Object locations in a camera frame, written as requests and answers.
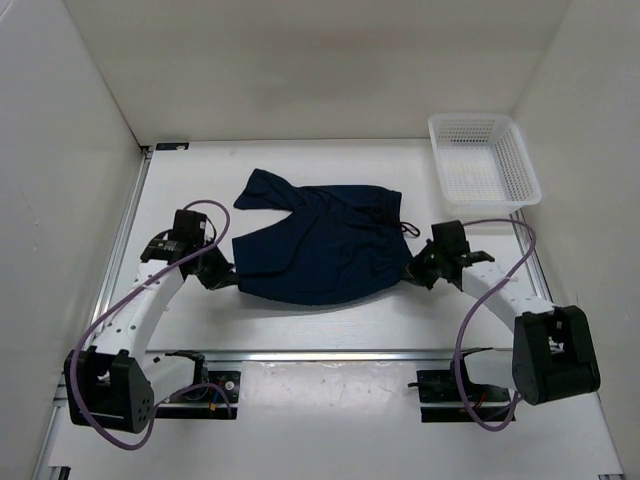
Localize small dark label sticker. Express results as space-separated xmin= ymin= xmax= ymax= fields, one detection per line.
xmin=155 ymin=142 xmax=190 ymax=151

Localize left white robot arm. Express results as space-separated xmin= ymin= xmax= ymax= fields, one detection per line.
xmin=64 ymin=205 xmax=236 ymax=434

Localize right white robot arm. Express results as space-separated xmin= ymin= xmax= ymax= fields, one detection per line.
xmin=406 ymin=220 xmax=601 ymax=405

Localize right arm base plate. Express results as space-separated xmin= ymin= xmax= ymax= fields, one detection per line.
xmin=408 ymin=367 xmax=517 ymax=424

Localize navy blue shorts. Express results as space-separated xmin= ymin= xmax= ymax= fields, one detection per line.
xmin=232 ymin=169 xmax=412 ymax=306

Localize white plastic mesh basket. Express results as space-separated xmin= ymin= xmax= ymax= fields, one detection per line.
xmin=428 ymin=113 xmax=542 ymax=218

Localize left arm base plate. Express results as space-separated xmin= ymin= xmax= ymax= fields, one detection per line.
xmin=144 ymin=350 xmax=241 ymax=420

